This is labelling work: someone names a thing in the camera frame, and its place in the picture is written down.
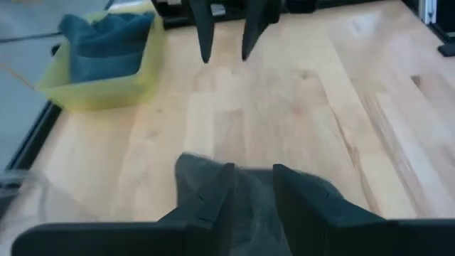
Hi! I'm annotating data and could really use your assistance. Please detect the yellow plastic bin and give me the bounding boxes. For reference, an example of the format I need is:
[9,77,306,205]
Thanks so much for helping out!
[34,1,167,112]

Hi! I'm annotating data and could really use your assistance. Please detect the black baseball cap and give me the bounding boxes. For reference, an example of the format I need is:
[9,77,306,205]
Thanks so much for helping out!
[173,151,344,256]

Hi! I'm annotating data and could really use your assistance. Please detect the yellow power cable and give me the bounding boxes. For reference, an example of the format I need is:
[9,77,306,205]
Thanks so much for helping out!
[0,63,36,90]

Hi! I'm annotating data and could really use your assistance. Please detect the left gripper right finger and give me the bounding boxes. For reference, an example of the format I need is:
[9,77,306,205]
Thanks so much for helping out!
[272,163,455,256]

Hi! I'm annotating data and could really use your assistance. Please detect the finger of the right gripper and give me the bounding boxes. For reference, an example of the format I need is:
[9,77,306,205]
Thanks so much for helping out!
[240,0,272,62]
[187,0,217,65]

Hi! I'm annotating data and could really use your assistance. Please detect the silver frame bracket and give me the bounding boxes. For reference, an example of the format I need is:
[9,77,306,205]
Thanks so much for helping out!
[418,0,437,25]

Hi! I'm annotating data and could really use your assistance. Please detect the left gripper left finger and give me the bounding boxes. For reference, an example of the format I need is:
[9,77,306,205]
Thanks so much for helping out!
[12,162,236,256]

